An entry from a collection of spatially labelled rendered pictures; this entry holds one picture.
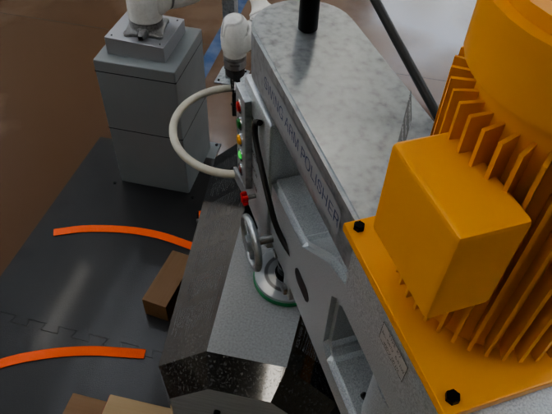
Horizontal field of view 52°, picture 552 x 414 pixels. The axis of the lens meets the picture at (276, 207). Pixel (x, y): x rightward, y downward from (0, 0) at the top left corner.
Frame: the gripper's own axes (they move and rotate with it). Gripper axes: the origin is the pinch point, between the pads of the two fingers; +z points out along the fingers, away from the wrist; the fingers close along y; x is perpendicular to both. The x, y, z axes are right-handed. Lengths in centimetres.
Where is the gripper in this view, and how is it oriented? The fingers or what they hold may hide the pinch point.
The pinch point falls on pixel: (235, 105)
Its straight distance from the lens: 238.0
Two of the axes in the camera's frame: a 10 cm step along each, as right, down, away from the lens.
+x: 10.0, -0.1, 0.6
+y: 0.5, 7.8, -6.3
